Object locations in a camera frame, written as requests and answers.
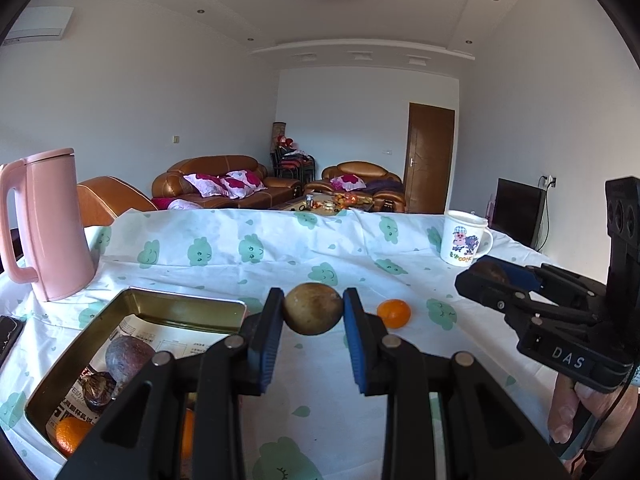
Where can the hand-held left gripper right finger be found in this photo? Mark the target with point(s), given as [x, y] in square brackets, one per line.
[357, 350]

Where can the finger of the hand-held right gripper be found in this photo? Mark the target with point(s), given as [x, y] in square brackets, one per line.
[480, 284]
[525, 277]

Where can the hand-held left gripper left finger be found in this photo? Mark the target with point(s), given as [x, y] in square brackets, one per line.
[265, 350]

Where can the pink tin box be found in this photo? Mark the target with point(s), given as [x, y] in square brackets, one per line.
[165, 302]

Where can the medium orange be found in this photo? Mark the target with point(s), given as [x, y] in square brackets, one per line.
[188, 432]

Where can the purple passion fruit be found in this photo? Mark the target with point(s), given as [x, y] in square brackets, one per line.
[127, 357]

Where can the dark dried mangosteen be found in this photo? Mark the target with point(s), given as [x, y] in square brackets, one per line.
[97, 392]

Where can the large orange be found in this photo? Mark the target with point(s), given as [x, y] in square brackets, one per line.
[70, 435]

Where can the person's right hand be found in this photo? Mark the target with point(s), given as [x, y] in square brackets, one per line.
[562, 410]

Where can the white cartoon mug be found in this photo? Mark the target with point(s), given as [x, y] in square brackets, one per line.
[460, 242]

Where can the small orange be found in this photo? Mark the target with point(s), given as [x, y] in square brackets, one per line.
[394, 313]

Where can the black television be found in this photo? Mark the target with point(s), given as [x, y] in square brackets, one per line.
[517, 210]

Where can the printed paper leaflet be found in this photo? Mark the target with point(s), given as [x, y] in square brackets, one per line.
[165, 337]

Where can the purple blanket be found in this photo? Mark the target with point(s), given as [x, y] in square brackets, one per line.
[385, 186]

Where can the brown wooden door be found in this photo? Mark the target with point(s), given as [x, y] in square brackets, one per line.
[427, 157]

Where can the wooden coffee table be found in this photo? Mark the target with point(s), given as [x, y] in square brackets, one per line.
[295, 205]

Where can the orange fruit pile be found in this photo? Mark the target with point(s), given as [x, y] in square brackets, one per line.
[345, 199]

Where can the small pink flowered pillow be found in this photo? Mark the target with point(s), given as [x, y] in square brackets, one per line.
[352, 181]

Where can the pale pink cushion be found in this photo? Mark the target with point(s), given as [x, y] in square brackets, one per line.
[185, 205]

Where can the brown leather armchair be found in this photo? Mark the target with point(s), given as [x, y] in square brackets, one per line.
[360, 167]

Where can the stacked dark chairs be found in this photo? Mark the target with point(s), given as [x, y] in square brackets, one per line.
[292, 166]

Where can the brown leather sofa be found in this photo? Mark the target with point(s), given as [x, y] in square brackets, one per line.
[210, 165]

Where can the red flowers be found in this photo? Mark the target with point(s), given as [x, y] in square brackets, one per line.
[287, 141]

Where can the brown leather chair back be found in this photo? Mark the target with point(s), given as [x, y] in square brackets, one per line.
[110, 200]

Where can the tall brown floor vase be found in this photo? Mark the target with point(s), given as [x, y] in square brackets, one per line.
[278, 132]

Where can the pink electric kettle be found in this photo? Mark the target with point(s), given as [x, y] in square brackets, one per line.
[55, 230]

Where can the black smartphone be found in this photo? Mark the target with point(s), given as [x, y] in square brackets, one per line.
[7, 335]

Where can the dark wooden stool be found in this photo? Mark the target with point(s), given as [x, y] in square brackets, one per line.
[17, 245]

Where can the white air conditioner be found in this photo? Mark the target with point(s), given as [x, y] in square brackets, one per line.
[37, 25]

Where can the wall outlet with plug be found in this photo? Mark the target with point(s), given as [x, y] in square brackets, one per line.
[550, 180]

